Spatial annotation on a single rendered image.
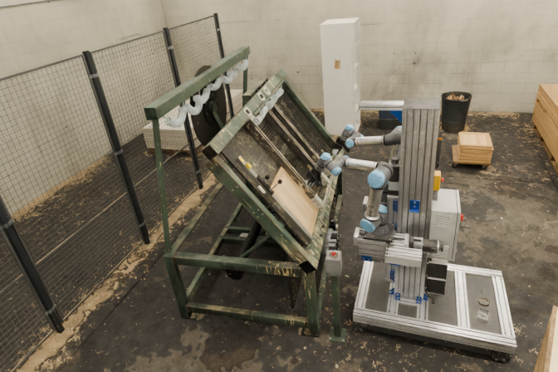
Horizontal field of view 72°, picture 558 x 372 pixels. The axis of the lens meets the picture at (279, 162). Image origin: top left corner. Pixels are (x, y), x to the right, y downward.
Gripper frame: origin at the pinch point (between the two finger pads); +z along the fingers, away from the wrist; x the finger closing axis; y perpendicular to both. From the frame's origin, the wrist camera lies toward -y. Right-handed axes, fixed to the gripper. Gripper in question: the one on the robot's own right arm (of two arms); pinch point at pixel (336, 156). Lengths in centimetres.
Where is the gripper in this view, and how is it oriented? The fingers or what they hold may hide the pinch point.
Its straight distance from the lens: 378.1
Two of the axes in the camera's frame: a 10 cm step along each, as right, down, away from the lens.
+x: -3.4, 4.6, -8.2
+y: -8.8, -4.7, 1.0
